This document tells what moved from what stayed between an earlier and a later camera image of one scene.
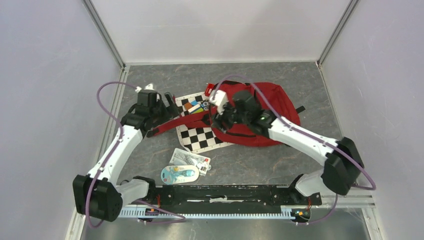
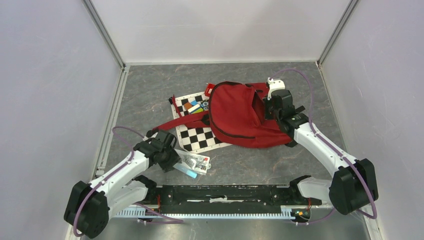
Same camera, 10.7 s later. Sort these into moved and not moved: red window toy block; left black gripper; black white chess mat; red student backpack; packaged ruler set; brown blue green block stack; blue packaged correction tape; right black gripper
Moved: right black gripper; blue packaged correction tape; left black gripper
Not moved: brown blue green block stack; red window toy block; packaged ruler set; red student backpack; black white chess mat
